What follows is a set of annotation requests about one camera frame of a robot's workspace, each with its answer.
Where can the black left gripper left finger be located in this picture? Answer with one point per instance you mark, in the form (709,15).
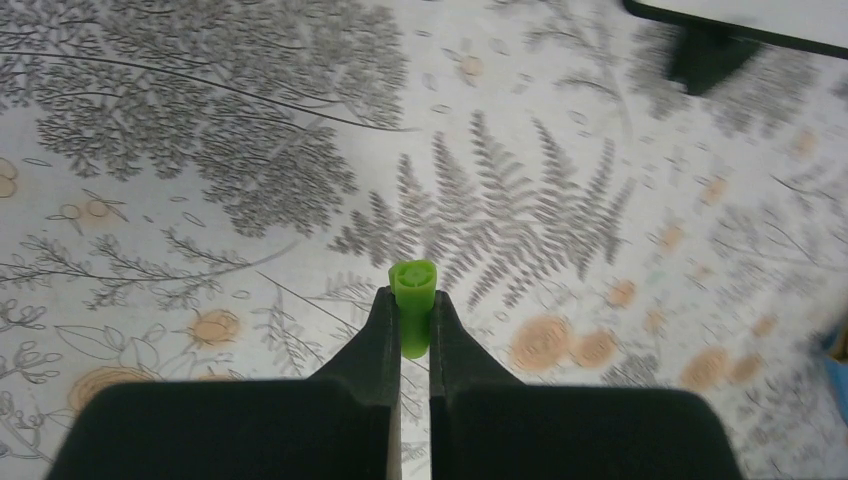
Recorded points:
(341,422)

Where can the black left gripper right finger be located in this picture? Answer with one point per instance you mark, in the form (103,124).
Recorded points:
(488,424)

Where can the green marker cap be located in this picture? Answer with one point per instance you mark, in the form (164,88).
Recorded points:
(413,284)

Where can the white whiteboard black frame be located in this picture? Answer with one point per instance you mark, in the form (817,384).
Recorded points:
(719,36)

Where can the floral tablecloth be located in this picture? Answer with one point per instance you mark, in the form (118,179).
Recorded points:
(214,190)

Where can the blue Pikachu cloth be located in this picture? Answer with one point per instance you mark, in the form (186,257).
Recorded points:
(834,358)

